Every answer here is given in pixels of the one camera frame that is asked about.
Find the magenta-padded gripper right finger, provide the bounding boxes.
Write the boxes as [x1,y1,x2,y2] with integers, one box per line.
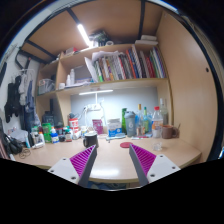
[128,143,181,187]

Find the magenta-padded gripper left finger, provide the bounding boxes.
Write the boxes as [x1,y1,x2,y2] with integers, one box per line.
[48,144,98,188]

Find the small clear glass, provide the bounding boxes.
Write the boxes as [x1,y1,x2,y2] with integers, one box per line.
[152,142,163,152]

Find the white bottle with blue cap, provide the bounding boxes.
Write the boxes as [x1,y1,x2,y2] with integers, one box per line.
[49,128,60,144]

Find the brown ceramic mug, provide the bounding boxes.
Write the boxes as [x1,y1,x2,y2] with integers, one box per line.
[161,124,180,140]

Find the pink and green pen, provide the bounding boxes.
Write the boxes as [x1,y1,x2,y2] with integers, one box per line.
[131,134,151,140]

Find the black mug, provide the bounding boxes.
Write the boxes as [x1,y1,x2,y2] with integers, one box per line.
[82,131,100,149]

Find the flat round red coaster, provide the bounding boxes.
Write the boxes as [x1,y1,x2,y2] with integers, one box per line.
[119,141,134,149]

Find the green canister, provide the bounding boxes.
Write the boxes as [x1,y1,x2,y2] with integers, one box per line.
[41,122,53,144]

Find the red and white can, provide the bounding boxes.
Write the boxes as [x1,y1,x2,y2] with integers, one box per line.
[68,117,80,134]

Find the green-capped glass bottle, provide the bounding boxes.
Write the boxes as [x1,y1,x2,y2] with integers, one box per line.
[143,106,150,134]

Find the yellow-capped glass bottle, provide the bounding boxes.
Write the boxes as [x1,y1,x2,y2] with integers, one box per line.
[136,103,145,136]

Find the grey shaker bottle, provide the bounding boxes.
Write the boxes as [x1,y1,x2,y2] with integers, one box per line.
[124,110,137,138]

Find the magenta pouch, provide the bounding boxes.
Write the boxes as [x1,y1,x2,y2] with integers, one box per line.
[92,118,105,135]

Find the tall clear glass bottle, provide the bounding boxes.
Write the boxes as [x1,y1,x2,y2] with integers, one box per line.
[159,97,169,127]

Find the pale blue hairbrush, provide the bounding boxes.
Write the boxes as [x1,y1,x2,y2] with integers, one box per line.
[105,133,127,141]

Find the white and blue carton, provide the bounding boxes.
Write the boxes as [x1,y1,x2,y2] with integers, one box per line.
[107,118,123,138]

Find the white power strip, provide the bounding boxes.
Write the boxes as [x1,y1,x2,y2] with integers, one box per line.
[85,103,102,112]

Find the white bar desk lamp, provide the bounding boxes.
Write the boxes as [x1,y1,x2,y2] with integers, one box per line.
[78,89,114,107]

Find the hanging dark clothes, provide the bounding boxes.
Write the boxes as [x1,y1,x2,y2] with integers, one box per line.
[3,71,36,133]

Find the wooden shelf unit with books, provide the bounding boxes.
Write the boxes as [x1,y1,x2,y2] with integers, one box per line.
[34,41,174,134]

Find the ceiling tube light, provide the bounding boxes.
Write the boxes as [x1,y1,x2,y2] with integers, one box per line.
[77,23,92,48]

